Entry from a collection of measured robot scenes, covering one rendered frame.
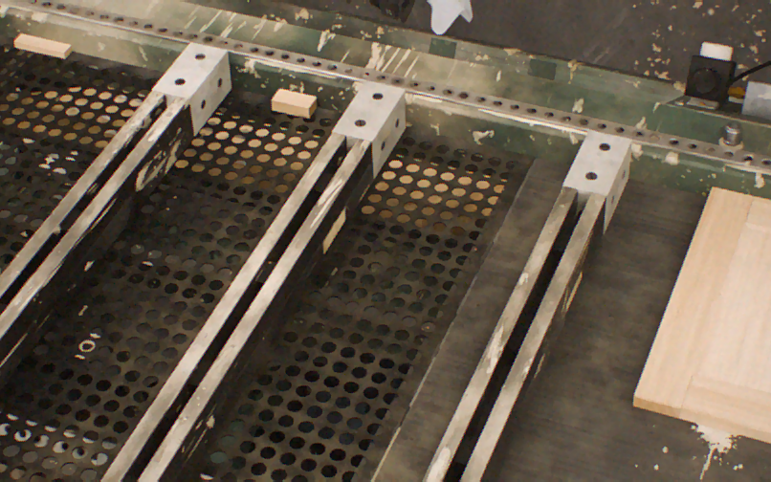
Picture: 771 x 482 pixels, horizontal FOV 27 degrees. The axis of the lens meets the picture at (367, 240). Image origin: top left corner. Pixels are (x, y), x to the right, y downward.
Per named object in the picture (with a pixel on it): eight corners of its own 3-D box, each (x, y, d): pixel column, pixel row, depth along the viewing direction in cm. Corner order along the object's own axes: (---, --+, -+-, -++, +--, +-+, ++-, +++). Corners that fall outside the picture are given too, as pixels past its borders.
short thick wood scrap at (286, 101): (317, 107, 235) (317, 97, 234) (309, 119, 233) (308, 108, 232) (280, 98, 237) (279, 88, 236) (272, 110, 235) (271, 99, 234)
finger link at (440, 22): (451, 54, 179) (399, 10, 174) (473, 10, 180) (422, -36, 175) (470, 55, 177) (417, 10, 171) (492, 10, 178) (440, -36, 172)
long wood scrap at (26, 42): (72, 51, 247) (71, 44, 246) (65, 58, 246) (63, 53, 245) (22, 39, 250) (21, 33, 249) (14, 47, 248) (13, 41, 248)
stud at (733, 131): (741, 139, 219) (744, 122, 217) (737, 149, 217) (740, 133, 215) (724, 135, 220) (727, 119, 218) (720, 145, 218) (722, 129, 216)
